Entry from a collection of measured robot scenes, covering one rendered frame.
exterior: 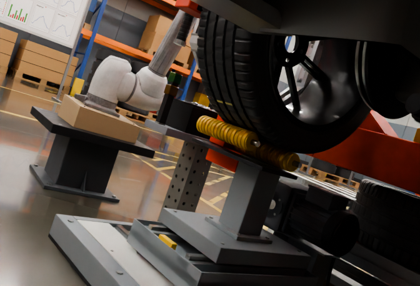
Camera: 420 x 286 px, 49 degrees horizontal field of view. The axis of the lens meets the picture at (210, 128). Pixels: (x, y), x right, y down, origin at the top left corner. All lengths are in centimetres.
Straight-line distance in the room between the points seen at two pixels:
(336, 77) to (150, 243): 84
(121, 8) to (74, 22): 519
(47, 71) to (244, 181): 964
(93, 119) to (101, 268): 100
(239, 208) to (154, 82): 107
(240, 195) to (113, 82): 106
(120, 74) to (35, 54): 858
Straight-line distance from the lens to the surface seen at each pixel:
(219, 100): 133
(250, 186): 139
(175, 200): 193
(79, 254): 140
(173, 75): 179
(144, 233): 140
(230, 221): 143
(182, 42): 164
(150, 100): 233
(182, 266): 125
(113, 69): 225
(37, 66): 1082
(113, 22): 1247
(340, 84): 163
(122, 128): 220
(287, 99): 167
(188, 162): 190
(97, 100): 226
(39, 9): 737
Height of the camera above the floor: 54
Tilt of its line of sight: 1 degrees down
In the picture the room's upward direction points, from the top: 19 degrees clockwise
